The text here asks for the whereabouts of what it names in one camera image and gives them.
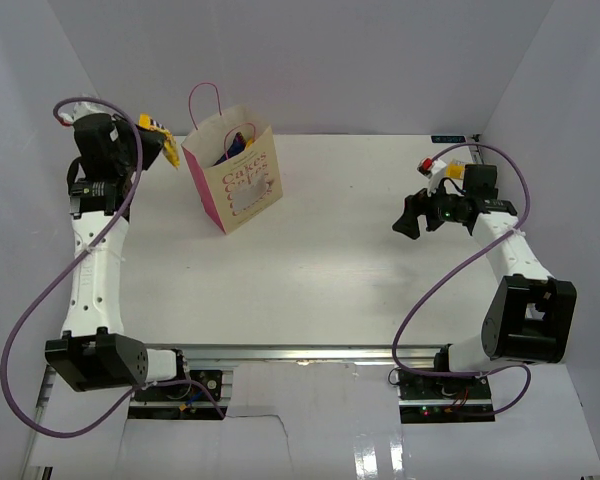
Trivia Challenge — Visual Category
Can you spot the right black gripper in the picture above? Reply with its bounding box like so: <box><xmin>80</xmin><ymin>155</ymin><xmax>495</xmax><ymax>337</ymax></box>
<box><xmin>394</xmin><ymin>175</ymin><xmax>470</xmax><ymax>240</ymax></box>

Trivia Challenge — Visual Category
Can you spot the yellow snack packet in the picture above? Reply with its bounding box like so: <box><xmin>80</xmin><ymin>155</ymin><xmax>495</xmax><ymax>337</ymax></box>
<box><xmin>138</xmin><ymin>113</ymin><xmax>180</xmax><ymax>169</ymax></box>

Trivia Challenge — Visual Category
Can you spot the yellow snack packet corner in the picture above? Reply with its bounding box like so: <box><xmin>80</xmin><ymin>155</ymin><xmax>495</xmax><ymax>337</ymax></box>
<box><xmin>444</xmin><ymin>159</ymin><xmax>468</xmax><ymax>180</ymax></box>

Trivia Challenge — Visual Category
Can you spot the purple Krokant snack bag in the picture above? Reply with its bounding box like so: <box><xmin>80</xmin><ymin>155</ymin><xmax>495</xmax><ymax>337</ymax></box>
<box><xmin>214</xmin><ymin>132</ymin><xmax>247</xmax><ymax>166</ymax></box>

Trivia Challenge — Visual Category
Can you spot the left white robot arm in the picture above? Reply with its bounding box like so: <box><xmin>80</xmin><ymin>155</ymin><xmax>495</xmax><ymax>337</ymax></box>
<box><xmin>45</xmin><ymin>112</ymin><xmax>192</xmax><ymax>399</ymax></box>

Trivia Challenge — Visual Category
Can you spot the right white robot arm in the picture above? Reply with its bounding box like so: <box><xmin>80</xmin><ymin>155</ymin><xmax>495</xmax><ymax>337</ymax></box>
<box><xmin>392</xmin><ymin>158</ymin><xmax>577</xmax><ymax>399</ymax></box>

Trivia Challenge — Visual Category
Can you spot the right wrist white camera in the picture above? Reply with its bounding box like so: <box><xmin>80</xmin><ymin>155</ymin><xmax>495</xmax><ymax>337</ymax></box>
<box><xmin>417</xmin><ymin>158</ymin><xmax>448</xmax><ymax>196</ymax></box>

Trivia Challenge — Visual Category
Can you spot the wrist white camera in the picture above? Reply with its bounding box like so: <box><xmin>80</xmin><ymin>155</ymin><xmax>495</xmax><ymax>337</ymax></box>
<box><xmin>417</xmin><ymin>158</ymin><xmax>448</xmax><ymax>196</ymax></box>
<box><xmin>55</xmin><ymin>101</ymin><xmax>105</xmax><ymax>127</ymax></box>

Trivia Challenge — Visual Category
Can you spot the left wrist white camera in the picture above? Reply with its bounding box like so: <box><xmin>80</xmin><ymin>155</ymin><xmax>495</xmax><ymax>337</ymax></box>
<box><xmin>55</xmin><ymin>101</ymin><xmax>105</xmax><ymax>127</ymax></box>

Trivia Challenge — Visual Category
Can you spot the paper bag with pink handles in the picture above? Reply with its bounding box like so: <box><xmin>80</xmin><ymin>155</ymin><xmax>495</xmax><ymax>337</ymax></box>
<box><xmin>181</xmin><ymin>105</ymin><xmax>283</xmax><ymax>234</ymax></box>

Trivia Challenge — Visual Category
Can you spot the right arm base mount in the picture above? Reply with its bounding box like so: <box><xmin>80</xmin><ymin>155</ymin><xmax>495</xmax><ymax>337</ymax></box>
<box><xmin>387</xmin><ymin>368</ymin><xmax>495</xmax><ymax>424</ymax></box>

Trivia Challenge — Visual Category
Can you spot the aluminium table front rail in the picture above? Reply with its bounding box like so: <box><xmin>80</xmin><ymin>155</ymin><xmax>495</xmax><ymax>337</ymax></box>
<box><xmin>144</xmin><ymin>344</ymin><xmax>454</xmax><ymax>362</ymax></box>

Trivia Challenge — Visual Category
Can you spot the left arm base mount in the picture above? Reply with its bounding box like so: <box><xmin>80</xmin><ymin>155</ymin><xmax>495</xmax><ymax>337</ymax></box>
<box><xmin>128</xmin><ymin>370</ymin><xmax>227</xmax><ymax>421</ymax></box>

